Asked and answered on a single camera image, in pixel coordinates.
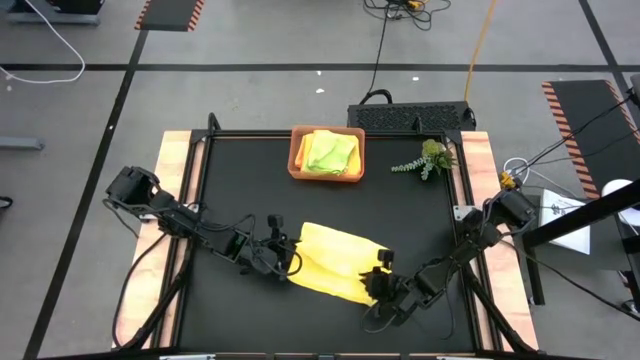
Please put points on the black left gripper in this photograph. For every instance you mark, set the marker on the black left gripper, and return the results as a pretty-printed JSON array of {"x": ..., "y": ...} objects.
[{"x": 272, "y": 250}]

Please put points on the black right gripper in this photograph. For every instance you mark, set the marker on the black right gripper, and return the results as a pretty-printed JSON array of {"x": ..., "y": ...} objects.
[{"x": 387, "y": 287}]

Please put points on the yellow microfiber towel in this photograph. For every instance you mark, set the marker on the yellow microfiber towel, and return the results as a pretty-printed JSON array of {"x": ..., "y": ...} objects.
[{"x": 335, "y": 260}]

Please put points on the orange microfiber towel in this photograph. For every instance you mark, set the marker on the orange microfiber towel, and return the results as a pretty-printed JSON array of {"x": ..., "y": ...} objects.
[
  {"x": 356, "y": 167},
  {"x": 298, "y": 157}
]

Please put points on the green microfiber towel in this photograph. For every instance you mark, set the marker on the green microfiber towel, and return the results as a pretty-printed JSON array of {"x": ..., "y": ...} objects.
[{"x": 330, "y": 152}]

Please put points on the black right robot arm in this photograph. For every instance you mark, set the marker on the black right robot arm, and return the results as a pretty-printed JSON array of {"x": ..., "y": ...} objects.
[{"x": 475, "y": 240}]

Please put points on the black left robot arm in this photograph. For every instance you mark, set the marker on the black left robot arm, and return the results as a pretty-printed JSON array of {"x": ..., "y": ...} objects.
[{"x": 170, "y": 220}]

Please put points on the orange plastic bin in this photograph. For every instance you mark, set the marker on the orange plastic bin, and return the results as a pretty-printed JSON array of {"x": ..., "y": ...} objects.
[{"x": 325, "y": 177}]

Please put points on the light wooden side board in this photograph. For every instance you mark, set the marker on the light wooden side board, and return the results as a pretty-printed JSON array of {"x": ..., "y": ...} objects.
[
  {"x": 480, "y": 150},
  {"x": 172, "y": 150}
]

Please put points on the artificial succulent in pot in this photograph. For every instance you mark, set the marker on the artificial succulent in pot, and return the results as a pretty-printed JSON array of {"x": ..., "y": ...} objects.
[{"x": 435, "y": 152}]

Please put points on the black perforated computer case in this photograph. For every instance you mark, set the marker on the black perforated computer case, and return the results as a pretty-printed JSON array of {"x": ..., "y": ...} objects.
[{"x": 410, "y": 117}]

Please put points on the white paper sheet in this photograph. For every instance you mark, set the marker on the white paper sheet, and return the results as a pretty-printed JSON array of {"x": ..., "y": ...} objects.
[{"x": 570, "y": 240}]

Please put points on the black metal beam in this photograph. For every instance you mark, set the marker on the black metal beam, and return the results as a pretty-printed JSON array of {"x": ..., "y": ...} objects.
[{"x": 580, "y": 215}]

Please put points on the black mat with striped edges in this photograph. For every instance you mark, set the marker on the black mat with striped edges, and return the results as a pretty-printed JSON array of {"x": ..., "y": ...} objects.
[
  {"x": 170, "y": 15},
  {"x": 585, "y": 115}
]

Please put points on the white round object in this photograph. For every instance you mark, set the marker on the white round object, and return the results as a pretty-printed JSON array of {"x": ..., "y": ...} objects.
[{"x": 612, "y": 187}]

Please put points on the grey floor bar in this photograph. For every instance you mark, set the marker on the grey floor bar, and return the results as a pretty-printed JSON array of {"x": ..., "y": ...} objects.
[{"x": 20, "y": 143}]

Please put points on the grey desk foot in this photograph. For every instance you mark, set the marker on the grey desk foot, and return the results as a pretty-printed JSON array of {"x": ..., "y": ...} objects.
[{"x": 55, "y": 20}]

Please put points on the black table frame rim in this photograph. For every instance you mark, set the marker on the black table frame rim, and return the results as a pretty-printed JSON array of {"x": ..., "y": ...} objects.
[{"x": 240, "y": 134}]

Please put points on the black diagonal frame strut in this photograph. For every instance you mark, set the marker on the black diagonal frame strut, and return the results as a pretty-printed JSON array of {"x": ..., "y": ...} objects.
[
  {"x": 160, "y": 305},
  {"x": 495, "y": 315}
]

